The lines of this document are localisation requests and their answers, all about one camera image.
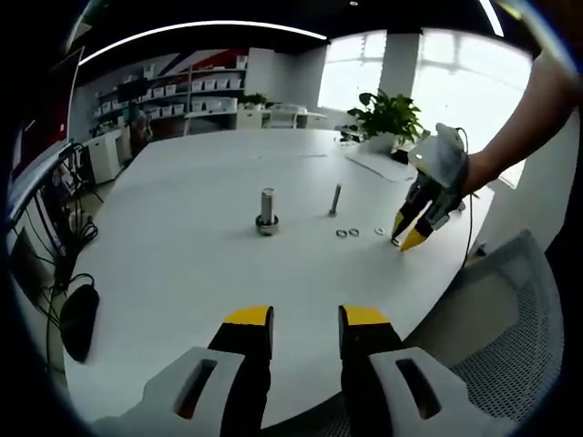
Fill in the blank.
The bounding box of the dark rectangular box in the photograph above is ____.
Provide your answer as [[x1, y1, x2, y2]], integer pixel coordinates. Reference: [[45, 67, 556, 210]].
[[11, 227, 52, 298]]

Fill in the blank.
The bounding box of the black computer mouse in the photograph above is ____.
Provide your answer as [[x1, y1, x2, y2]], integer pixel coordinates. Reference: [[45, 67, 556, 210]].
[[60, 284, 101, 364]]

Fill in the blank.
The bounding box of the grey mesh office chair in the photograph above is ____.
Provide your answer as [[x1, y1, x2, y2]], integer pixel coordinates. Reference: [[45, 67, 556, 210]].
[[272, 229, 566, 437]]

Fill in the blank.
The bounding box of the black wall screen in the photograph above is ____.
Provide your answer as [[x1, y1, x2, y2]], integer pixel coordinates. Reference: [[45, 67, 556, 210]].
[[117, 77, 149, 102]]

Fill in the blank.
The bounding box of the straight ceiling light strip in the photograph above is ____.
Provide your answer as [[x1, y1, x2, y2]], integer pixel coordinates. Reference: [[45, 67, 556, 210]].
[[480, 0, 506, 38]]

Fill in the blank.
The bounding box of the small potted plant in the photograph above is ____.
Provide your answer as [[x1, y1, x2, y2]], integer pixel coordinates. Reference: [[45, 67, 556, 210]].
[[239, 93, 270, 111]]

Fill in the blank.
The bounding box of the black cable bundle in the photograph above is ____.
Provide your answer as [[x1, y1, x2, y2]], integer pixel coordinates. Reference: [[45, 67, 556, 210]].
[[38, 149, 100, 295]]

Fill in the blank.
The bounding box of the thick threaded steel stud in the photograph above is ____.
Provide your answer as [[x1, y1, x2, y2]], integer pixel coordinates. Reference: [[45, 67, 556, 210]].
[[254, 187, 281, 238]]

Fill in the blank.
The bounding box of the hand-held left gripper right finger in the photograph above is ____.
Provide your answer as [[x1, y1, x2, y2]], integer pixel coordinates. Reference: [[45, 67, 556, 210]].
[[337, 304, 498, 437]]

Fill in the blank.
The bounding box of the white desk with black legs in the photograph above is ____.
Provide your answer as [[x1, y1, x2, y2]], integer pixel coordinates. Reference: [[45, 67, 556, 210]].
[[6, 144, 82, 231]]

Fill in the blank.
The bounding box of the curved ceiling light strip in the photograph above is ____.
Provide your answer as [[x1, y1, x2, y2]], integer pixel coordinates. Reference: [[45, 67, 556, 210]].
[[79, 20, 331, 66]]

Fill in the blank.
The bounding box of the red screen monitor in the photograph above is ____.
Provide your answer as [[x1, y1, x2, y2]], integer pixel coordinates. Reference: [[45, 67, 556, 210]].
[[8, 45, 86, 183]]

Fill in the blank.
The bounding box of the white shelf with storage bins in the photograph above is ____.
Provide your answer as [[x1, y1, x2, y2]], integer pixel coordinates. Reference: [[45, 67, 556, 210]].
[[93, 56, 250, 134]]

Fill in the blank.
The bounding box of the white cabinet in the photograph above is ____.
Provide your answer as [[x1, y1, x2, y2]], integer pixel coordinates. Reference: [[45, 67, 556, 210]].
[[88, 129, 131, 184]]

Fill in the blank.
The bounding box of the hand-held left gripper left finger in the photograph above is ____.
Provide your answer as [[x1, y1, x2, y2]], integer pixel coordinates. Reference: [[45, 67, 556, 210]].
[[90, 305, 274, 437]]

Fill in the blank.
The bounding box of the large potted plant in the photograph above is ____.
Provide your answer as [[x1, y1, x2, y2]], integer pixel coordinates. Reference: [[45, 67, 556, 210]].
[[348, 89, 425, 155]]

